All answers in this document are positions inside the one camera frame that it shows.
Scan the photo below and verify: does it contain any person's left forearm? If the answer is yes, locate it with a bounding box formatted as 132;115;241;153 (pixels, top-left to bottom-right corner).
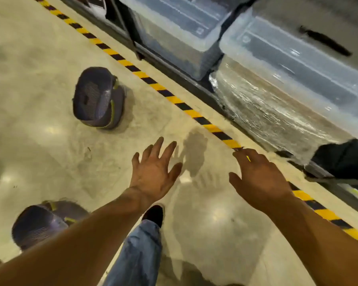
0;187;150;286

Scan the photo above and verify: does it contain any clear plastic storage bin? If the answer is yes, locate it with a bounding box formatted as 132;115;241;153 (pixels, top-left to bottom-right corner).
219;0;358;143
118;0;254;81

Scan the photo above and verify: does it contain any person's right hand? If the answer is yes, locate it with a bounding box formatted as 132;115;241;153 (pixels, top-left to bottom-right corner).
229;148;294;213

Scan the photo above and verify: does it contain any black left shoe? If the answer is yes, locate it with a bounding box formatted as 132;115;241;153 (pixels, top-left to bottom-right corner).
142;204;165;228

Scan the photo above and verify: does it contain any person's left leg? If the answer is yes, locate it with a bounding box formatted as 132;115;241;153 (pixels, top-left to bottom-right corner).
103;219;163;286

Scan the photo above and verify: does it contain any person's left hand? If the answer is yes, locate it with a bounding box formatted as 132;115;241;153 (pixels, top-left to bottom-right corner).
129;137;183;205

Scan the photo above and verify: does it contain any person's right forearm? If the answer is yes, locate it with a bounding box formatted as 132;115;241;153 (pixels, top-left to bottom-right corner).
264;190;358;286

